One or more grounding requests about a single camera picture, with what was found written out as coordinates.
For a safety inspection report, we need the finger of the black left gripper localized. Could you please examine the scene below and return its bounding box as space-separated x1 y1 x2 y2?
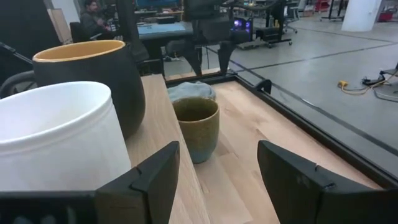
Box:
183 43 203 77
217 40 236 75

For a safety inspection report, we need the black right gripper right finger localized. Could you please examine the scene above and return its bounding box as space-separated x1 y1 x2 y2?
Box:
257 139 398 224

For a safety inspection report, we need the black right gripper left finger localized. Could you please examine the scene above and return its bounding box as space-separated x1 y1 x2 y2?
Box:
95 141 181 224

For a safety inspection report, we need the green-brown ceramic mug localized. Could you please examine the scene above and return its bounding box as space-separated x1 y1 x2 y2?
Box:
172 96 220 165

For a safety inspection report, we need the black mug yellow inside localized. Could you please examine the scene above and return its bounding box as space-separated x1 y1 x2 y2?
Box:
32 39 146 140

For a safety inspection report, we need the white mug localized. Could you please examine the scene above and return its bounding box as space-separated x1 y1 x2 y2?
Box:
0 81 132 192

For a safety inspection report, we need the black computer tower with lights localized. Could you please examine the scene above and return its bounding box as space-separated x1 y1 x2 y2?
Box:
233 17 253 43

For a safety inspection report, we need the grey folded cloth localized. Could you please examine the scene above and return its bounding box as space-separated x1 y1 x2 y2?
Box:
167 81 216 103

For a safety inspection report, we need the black table with blue mat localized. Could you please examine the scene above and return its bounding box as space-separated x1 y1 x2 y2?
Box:
136 22 194 43

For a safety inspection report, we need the black table clamp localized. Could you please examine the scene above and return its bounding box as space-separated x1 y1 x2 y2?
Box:
254 79 273 95

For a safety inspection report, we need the black equipment cart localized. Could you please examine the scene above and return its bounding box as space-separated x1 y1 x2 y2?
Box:
254 0 293 48

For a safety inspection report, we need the computer monitor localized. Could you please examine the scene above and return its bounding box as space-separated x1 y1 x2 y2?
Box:
135 0 182 9

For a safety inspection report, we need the person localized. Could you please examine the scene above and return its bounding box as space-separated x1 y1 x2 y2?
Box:
80 0 116 40
0 0 63 85

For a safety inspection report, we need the black power strip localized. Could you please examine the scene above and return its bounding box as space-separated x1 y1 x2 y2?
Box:
362 76 386 87

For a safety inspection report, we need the tan wooden board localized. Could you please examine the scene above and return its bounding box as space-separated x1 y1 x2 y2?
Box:
46 7 74 44

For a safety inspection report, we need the white pillar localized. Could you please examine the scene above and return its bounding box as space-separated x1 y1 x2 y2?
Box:
341 0 382 32

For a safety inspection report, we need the black metal table frame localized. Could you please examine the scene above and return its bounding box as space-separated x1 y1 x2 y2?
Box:
164 70 398 189

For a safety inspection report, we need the yellow floor cable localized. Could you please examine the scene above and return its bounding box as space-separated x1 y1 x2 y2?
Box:
338 80 398 96

